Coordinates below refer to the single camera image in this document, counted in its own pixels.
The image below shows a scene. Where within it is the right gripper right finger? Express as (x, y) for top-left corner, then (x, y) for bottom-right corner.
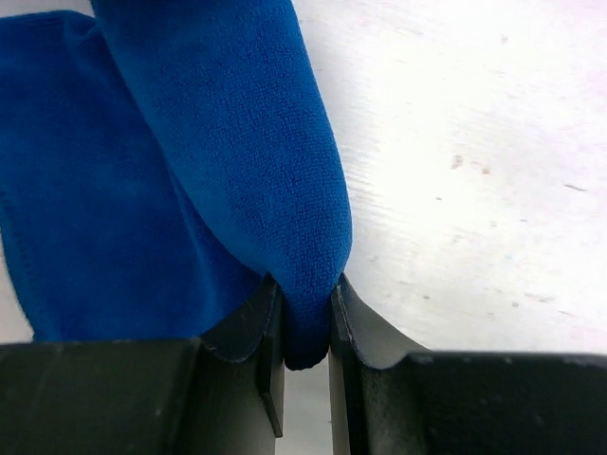
(329, 279), (606, 454)

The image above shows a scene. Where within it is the blue towel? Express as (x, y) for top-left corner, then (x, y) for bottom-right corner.
(1, 1), (352, 370)

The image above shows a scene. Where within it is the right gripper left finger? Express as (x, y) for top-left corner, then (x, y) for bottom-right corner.
(1, 278), (285, 454)

